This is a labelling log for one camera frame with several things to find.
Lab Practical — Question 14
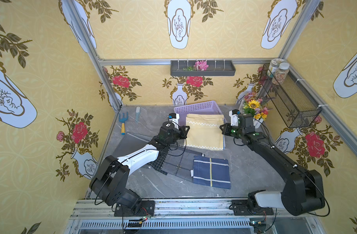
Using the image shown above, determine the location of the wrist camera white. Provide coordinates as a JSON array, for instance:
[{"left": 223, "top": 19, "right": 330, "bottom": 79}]
[
  {"left": 229, "top": 109, "right": 240, "bottom": 126},
  {"left": 168, "top": 113, "right": 179, "bottom": 127}
]

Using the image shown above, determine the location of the light blue small brush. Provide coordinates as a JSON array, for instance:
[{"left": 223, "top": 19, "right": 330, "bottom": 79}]
[{"left": 135, "top": 106, "right": 140, "bottom": 123}]

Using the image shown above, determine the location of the sunflower bouquet white fence pot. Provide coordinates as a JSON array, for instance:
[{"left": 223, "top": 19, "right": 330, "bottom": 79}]
[{"left": 240, "top": 92, "right": 269, "bottom": 128}]

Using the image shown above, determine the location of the aluminium mounting rail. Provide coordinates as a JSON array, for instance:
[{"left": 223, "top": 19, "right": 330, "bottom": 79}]
[{"left": 64, "top": 198, "right": 325, "bottom": 234}]

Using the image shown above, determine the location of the yellow pillowcase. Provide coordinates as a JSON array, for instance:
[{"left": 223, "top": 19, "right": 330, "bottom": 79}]
[{"left": 186, "top": 114, "right": 224, "bottom": 151}]

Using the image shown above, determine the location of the plain grey folded pillowcase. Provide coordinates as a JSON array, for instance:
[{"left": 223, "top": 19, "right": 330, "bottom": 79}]
[{"left": 112, "top": 132, "right": 153, "bottom": 158}]

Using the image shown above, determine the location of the glass jar white lid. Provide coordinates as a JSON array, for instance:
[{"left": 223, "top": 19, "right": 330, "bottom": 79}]
[{"left": 272, "top": 62, "right": 290, "bottom": 85}]

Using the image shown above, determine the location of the black grid pillowcase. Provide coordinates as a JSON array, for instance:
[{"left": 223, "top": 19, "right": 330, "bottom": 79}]
[{"left": 148, "top": 143, "right": 169, "bottom": 175}]

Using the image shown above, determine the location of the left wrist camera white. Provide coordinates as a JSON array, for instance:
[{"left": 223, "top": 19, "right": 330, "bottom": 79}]
[{"left": 168, "top": 113, "right": 179, "bottom": 127}]

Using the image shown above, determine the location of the purple plastic basket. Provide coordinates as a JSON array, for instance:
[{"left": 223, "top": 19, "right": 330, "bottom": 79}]
[{"left": 174, "top": 101, "right": 222, "bottom": 126}]

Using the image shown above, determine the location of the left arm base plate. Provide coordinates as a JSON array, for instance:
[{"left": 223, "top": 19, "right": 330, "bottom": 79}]
[{"left": 114, "top": 200, "right": 155, "bottom": 217}]

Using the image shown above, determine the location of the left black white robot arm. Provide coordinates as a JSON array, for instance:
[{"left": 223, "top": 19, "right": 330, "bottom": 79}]
[{"left": 89, "top": 121, "right": 190, "bottom": 213}]

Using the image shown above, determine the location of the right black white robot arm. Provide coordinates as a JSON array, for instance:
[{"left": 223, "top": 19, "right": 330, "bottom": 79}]
[{"left": 219, "top": 113, "right": 328, "bottom": 216}]

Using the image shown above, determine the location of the navy blue striped pillowcase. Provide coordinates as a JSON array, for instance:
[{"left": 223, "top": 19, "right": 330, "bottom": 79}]
[{"left": 192, "top": 156, "right": 231, "bottom": 189}]

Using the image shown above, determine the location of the grey checked pillowcase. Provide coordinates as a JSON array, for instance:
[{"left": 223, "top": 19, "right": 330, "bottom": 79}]
[{"left": 162, "top": 146, "right": 203, "bottom": 182}]

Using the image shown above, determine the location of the pink artificial flower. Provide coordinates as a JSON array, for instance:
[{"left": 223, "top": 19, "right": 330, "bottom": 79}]
[{"left": 194, "top": 60, "right": 209, "bottom": 71}]

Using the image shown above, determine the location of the black wire mesh wall basket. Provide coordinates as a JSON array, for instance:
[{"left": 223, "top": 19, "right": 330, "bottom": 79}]
[{"left": 259, "top": 64, "right": 322, "bottom": 128}]

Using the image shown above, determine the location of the blue yellow garden fork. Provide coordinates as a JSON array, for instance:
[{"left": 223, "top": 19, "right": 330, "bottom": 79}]
[{"left": 119, "top": 112, "right": 129, "bottom": 135}]

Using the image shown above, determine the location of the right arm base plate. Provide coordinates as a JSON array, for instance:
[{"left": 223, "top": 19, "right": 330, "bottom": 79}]
[{"left": 229, "top": 199, "right": 275, "bottom": 216}]

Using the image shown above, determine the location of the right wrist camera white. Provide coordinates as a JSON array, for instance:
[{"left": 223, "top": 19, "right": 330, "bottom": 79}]
[{"left": 229, "top": 109, "right": 240, "bottom": 126}]

